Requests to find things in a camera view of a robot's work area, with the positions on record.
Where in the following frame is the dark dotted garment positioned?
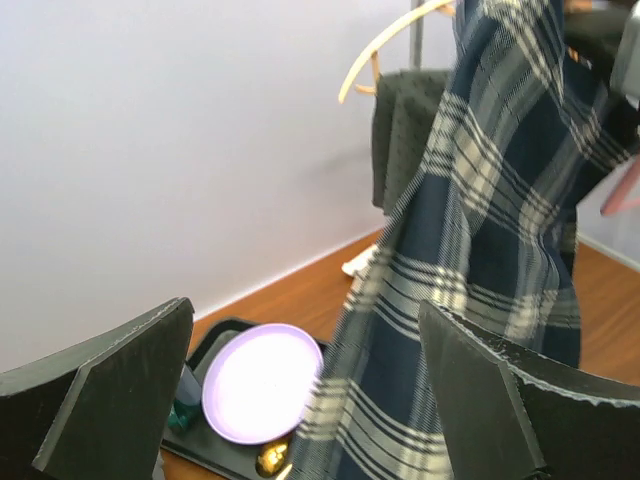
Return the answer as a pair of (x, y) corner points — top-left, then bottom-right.
(371, 69), (450, 216)

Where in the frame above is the orange hanger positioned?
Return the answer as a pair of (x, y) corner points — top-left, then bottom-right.
(567, 47), (592, 69)

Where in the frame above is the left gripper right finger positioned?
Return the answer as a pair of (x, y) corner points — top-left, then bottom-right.
(418, 302), (639, 479)

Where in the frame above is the pink hanger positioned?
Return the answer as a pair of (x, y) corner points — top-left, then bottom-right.
(600, 158), (640, 216)

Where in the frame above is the gold spoon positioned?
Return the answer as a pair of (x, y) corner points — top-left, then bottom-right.
(255, 436), (290, 478)

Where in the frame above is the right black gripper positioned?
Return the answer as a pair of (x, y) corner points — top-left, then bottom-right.
(597, 1), (639, 155)

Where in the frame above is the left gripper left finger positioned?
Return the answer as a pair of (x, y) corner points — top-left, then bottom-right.
(1, 298), (194, 479)

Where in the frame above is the navy white plaid skirt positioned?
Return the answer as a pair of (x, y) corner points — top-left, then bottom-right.
(290, 1), (639, 479)

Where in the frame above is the dark teal cup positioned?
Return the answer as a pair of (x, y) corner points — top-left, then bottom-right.
(167, 364), (204, 434)

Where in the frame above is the black tray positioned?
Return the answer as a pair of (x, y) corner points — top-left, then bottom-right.
(162, 317), (326, 479)

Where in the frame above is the white wooden hanger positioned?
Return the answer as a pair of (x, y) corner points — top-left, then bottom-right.
(338, 0), (455, 104)

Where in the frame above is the purple plate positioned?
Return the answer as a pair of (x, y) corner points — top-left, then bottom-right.
(201, 323), (323, 445)

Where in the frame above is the clothes rack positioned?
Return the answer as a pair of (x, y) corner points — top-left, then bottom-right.
(339, 1), (426, 277)

